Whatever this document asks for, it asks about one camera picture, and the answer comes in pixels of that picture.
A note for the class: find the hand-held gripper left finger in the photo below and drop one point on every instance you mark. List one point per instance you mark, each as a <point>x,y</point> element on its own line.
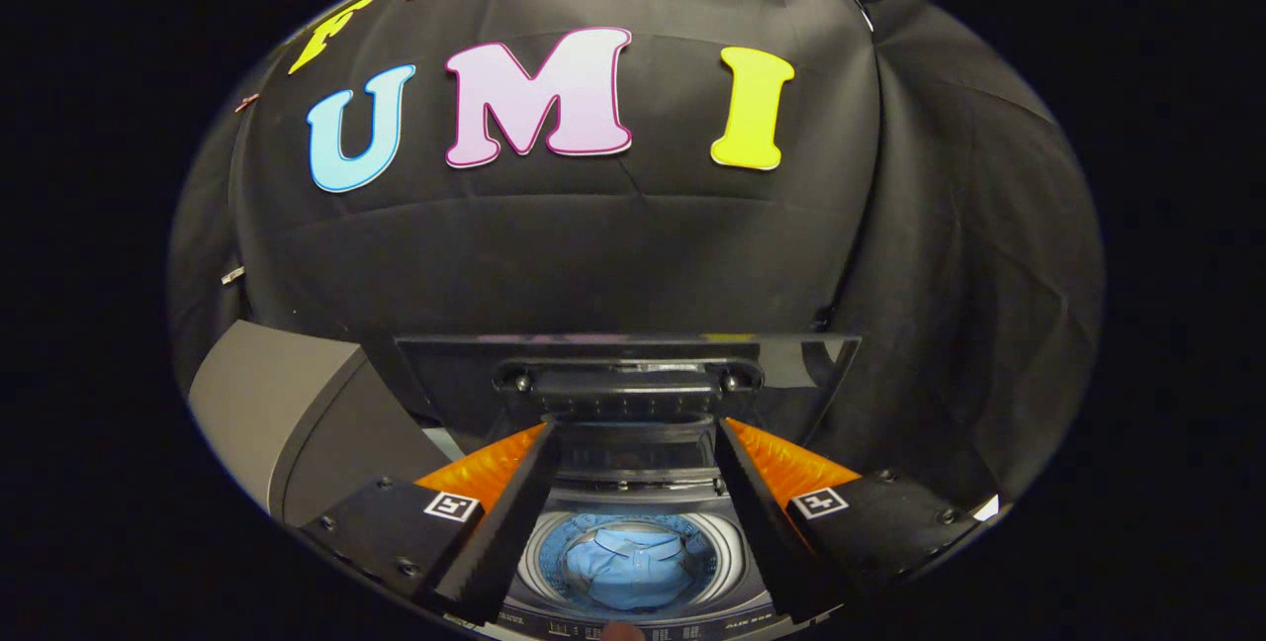
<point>514,522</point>

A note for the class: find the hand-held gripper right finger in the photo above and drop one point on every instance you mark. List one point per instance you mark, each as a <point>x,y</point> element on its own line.
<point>767,512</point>

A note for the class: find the grey washing machine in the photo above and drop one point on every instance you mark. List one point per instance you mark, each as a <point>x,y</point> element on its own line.
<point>727,547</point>

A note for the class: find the light blue polo shirt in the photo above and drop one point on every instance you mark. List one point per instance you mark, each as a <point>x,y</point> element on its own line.
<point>628,567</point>

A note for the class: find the grey cabinet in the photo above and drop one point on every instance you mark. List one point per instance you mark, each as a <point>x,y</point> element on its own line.
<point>277,404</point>

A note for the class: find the black backdrop cloth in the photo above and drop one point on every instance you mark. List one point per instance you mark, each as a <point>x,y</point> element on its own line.
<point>593,245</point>

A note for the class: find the silver clip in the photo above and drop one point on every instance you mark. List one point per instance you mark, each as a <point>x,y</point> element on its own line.
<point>232,275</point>

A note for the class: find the copper clip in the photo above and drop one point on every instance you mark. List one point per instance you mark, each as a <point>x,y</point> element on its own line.
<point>245,103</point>

